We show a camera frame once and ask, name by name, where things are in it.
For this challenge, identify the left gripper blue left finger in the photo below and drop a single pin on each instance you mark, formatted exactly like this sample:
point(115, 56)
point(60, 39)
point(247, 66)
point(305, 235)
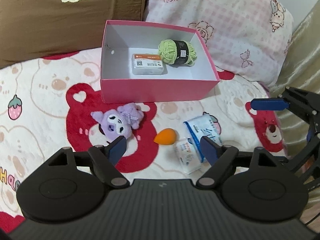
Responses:
point(104, 160)

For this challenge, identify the pink cardboard box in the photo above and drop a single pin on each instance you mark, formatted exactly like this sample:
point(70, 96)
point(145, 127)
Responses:
point(118, 84)

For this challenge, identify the small white wet wipes pack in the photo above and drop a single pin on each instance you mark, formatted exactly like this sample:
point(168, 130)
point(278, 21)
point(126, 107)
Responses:
point(187, 156)

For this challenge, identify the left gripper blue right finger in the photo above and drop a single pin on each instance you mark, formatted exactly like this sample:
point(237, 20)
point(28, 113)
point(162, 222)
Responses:
point(221, 159)

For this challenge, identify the purple plush toy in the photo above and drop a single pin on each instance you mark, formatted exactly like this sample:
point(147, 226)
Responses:
point(120, 121)

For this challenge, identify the orange makeup sponge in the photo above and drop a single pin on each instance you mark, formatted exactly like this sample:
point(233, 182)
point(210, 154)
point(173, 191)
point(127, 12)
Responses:
point(166, 137)

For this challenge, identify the pink checked pillow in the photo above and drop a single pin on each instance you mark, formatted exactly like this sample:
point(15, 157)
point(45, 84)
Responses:
point(246, 37)

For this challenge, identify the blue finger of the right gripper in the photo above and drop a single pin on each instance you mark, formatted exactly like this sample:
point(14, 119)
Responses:
point(269, 104)

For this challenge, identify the bear print blanket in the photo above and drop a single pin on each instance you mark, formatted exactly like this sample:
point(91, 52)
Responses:
point(46, 104)

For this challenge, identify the clear plastic floss pick box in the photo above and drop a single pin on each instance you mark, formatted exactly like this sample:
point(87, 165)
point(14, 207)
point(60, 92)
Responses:
point(147, 64)

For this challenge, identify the beige headboard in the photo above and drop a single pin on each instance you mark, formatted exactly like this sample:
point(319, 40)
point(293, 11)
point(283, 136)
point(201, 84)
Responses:
point(300, 70)

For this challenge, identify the brown pillow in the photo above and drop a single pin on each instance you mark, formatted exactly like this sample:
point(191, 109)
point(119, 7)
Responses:
point(32, 29)

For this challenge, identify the green yarn ball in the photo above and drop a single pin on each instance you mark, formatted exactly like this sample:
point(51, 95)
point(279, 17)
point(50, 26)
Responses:
point(174, 52)

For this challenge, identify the blue white tissue pack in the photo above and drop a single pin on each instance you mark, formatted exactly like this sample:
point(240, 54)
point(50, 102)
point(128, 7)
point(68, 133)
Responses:
point(204, 125)

